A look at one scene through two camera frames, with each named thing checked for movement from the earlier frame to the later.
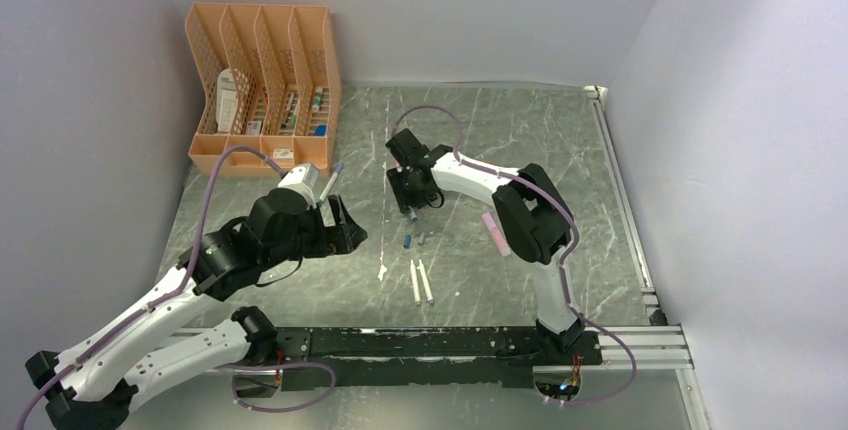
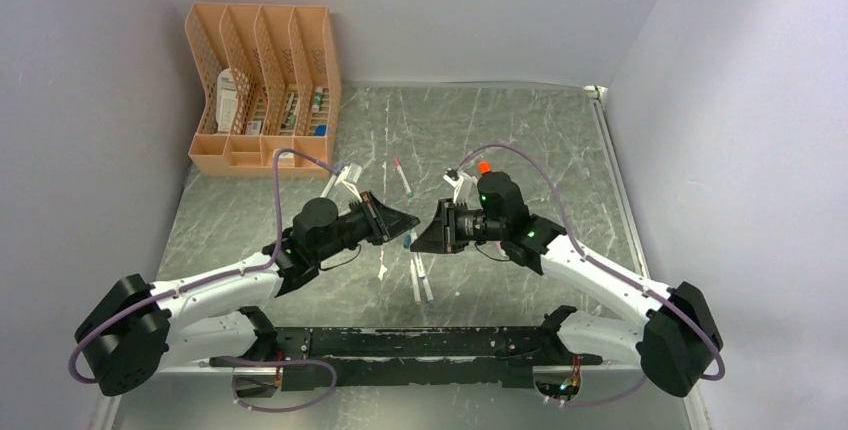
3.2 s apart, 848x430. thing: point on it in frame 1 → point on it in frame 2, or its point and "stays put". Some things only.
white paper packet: [226, 100] stays put
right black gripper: [404, 200] → [442, 235]
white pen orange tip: [415, 283] stays put
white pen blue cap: [338, 169] stays put
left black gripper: [345, 236] → [385, 223]
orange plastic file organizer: [269, 78] stays put
